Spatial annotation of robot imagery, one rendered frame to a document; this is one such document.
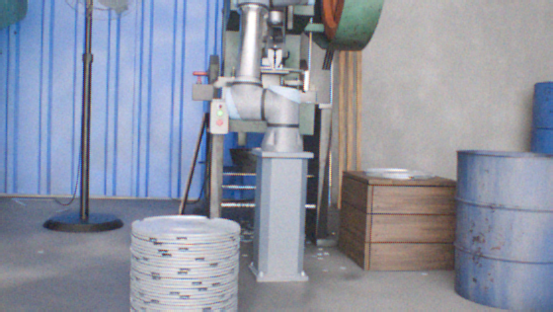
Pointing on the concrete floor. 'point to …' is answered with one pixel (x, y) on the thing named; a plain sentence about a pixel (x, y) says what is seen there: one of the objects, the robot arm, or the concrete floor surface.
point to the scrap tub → (505, 229)
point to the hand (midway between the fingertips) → (274, 66)
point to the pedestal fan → (93, 222)
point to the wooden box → (398, 222)
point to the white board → (193, 165)
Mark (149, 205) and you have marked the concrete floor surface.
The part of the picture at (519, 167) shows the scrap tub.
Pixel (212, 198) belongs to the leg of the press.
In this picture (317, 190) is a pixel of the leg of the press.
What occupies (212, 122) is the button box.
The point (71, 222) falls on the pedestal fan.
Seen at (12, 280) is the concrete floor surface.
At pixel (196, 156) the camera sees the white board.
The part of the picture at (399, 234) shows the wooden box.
